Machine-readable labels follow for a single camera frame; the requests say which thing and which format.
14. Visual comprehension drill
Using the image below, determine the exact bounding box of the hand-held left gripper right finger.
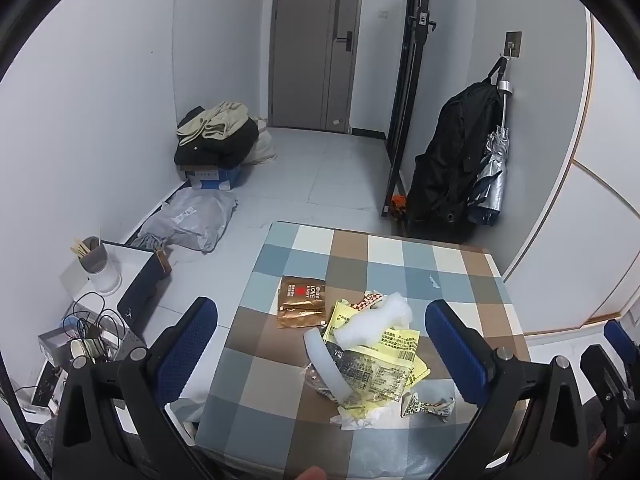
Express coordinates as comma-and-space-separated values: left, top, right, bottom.
424, 299, 591, 480

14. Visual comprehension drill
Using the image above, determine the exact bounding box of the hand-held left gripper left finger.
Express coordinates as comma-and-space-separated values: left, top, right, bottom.
52, 296, 219, 480

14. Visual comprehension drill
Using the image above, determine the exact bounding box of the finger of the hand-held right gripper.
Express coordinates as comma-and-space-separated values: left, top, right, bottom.
603, 319, 640, 361
580, 344, 626, 401

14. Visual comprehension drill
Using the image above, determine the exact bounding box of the yellow printed wrapper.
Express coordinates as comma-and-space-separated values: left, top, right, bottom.
322, 299, 431, 403

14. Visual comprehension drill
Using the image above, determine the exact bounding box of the small printed wrapper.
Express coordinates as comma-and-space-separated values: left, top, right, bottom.
399, 391, 456, 423

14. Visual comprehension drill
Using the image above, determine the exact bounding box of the clear printed wrapper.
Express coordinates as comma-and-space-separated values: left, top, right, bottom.
305, 347, 416, 406

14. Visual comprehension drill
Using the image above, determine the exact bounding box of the white foam sheet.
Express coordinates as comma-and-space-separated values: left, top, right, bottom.
334, 291, 415, 347

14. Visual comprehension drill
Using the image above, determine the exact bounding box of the red and white wrapper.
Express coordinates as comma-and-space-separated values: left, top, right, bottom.
350, 290, 386, 311

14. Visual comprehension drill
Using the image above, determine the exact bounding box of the white tissue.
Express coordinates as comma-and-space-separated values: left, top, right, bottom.
330, 397, 401, 431

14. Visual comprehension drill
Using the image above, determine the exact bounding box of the brown printed sachet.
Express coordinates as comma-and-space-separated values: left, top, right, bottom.
279, 275, 327, 313
277, 305, 326, 330

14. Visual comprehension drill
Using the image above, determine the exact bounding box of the white plastic strip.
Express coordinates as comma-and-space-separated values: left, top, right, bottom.
303, 329, 351, 406

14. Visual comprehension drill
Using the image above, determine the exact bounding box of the checked tablecloth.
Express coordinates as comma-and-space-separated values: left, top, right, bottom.
192, 221, 531, 480

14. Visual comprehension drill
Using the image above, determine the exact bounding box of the paper cup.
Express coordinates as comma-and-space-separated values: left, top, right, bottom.
70, 337, 103, 368

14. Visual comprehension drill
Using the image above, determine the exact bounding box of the white side table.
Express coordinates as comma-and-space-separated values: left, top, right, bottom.
15, 242, 206, 441

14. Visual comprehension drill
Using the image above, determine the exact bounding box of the white round holder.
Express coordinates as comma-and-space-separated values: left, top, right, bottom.
80, 236, 123, 295

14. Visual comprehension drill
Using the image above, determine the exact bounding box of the clear plastic box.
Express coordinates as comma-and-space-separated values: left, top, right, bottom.
37, 327, 76, 366

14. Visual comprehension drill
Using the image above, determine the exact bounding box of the grey plastic parcel bag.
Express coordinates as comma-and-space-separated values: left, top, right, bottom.
131, 189, 238, 255

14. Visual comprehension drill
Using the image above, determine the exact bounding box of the black speckled box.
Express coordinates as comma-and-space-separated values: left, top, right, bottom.
27, 362, 66, 411

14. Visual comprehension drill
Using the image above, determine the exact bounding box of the white wardrobe with gold trim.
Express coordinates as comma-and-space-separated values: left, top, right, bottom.
502, 10, 640, 336

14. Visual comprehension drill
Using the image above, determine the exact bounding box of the blue storage box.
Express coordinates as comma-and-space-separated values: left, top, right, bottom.
182, 162, 251, 192

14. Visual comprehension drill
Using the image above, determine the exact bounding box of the silver folded umbrella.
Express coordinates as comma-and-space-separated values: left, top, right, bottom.
467, 81, 513, 226

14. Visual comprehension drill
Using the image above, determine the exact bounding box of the black backpack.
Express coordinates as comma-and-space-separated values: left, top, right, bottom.
405, 55, 508, 245

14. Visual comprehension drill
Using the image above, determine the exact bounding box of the white cloth bag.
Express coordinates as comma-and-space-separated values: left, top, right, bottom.
242, 116, 278, 166

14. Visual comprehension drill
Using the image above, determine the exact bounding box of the beige jacket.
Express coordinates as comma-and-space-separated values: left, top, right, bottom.
176, 101, 251, 147

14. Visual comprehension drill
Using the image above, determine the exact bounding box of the black tripod stand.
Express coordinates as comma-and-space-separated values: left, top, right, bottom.
382, 0, 438, 218

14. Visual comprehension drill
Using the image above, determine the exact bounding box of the grey door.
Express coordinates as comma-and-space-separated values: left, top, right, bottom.
270, 0, 363, 134

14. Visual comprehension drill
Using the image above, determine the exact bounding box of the black cable tangle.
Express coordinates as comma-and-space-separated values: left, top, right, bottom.
62, 290, 133, 361

